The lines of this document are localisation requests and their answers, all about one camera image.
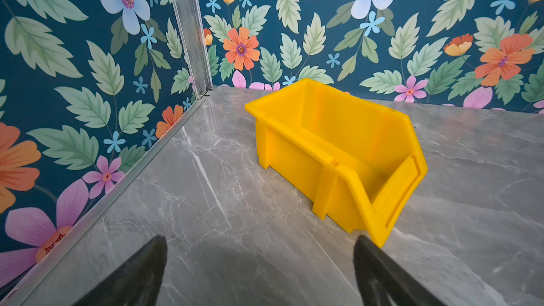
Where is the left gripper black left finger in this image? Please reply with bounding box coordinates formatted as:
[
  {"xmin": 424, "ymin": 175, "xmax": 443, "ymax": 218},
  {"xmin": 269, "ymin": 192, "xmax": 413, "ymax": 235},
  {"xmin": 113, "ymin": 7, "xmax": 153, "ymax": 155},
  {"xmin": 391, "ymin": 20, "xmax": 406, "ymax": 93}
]
[{"xmin": 75, "ymin": 235, "xmax": 168, "ymax": 306}]

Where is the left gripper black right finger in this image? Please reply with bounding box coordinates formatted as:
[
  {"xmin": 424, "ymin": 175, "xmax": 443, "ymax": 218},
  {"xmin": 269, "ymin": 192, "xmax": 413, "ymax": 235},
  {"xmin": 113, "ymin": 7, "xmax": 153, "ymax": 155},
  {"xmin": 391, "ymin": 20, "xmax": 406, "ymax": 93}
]
[{"xmin": 354, "ymin": 235, "xmax": 443, "ymax": 305}]

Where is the yellow plastic storage bin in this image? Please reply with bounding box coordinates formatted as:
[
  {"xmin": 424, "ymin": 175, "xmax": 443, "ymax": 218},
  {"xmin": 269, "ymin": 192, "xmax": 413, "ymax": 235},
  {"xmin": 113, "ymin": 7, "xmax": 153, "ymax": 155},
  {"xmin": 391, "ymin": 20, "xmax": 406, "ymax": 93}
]
[{"xmin": 245, "ymin": 79, "xmax": 428, "ymax": 246}]

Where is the aluminium table edge strip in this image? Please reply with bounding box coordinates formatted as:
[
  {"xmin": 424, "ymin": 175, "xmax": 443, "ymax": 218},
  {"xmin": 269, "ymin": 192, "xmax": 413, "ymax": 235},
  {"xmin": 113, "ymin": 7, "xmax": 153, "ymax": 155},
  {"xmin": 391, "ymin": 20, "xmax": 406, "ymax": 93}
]
[{"xmin": 1, "ymin": 96, "xmax": 205, "ymax": 305}]

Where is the vertical aluminium corner post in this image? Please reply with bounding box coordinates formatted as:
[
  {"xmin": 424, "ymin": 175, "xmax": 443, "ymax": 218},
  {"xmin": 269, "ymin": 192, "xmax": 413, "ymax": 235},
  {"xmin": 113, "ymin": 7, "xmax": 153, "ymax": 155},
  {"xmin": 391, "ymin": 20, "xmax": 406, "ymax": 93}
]
[{"xmin": 172, "ymin": 0, "xmax": 213, "ymax": 99}]

